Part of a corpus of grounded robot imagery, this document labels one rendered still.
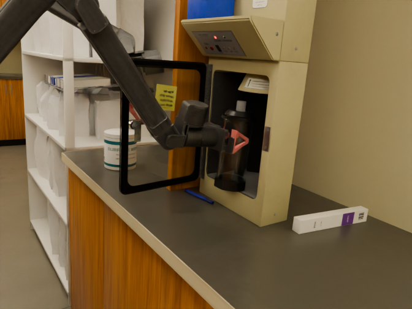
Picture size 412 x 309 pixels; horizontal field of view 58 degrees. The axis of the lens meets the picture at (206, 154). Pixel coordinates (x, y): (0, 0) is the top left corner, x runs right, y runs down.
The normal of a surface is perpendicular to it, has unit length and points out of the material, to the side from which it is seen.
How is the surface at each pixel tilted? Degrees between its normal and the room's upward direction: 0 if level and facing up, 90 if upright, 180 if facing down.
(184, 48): 90
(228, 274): 0
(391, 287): 0
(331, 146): 90
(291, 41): 90
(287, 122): 90
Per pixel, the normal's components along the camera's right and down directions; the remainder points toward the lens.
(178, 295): -0.82, 0.08
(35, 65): 0.57, 0.25
